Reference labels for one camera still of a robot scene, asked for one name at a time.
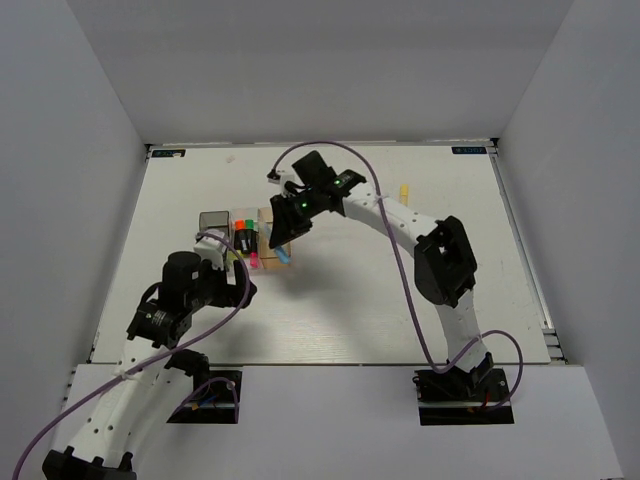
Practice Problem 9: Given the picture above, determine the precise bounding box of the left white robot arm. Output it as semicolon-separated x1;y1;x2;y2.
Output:
42;251;257;479

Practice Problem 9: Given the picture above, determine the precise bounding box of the right blue table label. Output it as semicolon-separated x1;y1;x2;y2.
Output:
451;146;487;155

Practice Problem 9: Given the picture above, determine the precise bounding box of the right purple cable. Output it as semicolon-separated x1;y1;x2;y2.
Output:
266;141;524;412

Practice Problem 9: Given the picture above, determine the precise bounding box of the purple cable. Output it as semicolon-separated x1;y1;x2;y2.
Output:
266;141;524;412
12;231;251;480

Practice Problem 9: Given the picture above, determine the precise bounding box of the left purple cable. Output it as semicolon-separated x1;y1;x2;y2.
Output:
12;231;251;480

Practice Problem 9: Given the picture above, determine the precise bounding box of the blue table label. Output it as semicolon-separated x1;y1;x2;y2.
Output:
151;149;186;158
451;146;487;155

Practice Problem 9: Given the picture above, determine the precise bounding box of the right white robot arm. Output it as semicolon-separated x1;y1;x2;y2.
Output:
267;151;493;399

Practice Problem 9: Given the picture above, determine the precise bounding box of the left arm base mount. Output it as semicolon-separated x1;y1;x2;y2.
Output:
168;369;243;425

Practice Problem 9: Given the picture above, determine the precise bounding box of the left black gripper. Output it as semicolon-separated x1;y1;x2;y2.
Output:
187;256;257;311

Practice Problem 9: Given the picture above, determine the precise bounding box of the left blue table label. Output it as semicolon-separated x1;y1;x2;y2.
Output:
151;149;186;158

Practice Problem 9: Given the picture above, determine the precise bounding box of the green black highlighter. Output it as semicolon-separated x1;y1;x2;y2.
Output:
245;219;258;253

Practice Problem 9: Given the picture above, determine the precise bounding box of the pastel yellow highlighter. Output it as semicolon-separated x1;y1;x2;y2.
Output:
399;184;409;206

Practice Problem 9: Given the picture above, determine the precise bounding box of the clear transparent container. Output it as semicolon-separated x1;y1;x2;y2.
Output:
230;208;263;273

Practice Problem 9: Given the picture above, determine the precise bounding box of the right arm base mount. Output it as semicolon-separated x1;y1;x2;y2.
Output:
412;369;515;426

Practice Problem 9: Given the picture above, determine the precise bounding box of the grey transparent container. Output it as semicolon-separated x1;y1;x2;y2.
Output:
198;210;230;235

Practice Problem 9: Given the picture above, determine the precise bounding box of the orange transparent container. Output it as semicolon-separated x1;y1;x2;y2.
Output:
258;207;293;270

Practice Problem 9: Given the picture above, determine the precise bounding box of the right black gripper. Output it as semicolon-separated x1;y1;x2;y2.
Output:
271;186;325;248

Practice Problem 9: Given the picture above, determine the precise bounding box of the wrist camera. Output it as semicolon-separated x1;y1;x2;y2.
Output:
193;229;229;271
267;169;295;197

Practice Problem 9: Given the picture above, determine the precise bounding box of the orange black highlighter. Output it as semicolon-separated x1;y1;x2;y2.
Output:
234;219;250;254

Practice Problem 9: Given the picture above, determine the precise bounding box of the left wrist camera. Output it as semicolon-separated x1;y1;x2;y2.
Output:
193;229;229;271

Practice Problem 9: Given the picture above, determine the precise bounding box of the pastel blue highlighter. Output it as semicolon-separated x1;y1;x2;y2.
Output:
259;223;291;269

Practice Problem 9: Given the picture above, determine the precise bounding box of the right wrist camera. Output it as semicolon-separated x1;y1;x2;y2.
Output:
267;169;295;197

